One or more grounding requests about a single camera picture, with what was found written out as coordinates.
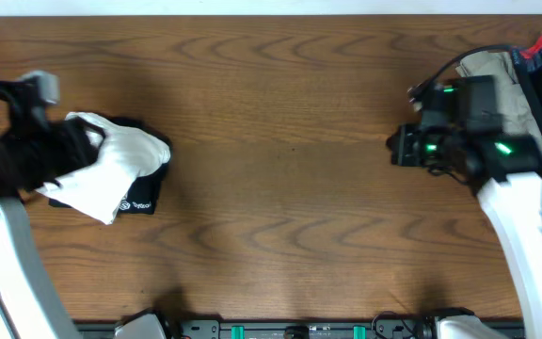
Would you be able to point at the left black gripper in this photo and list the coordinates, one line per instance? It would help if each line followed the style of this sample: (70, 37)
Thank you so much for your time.
(78, 147)

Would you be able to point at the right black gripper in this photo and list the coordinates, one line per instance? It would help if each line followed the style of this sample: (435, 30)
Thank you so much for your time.
(406, 153)

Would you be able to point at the white t-shirt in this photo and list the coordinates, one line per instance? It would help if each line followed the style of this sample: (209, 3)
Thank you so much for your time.
(126, 154)

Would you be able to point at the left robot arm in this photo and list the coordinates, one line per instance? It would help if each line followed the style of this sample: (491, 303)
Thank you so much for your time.
(29, 304)

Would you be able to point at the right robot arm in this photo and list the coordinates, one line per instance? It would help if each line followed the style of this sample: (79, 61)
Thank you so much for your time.
(505, 172)

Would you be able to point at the grey khaki garment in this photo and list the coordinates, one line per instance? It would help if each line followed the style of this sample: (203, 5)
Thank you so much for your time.
(512, 103)

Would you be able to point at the folded black polo shirt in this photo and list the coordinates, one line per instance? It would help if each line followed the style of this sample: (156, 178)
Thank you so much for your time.
(143, 194)

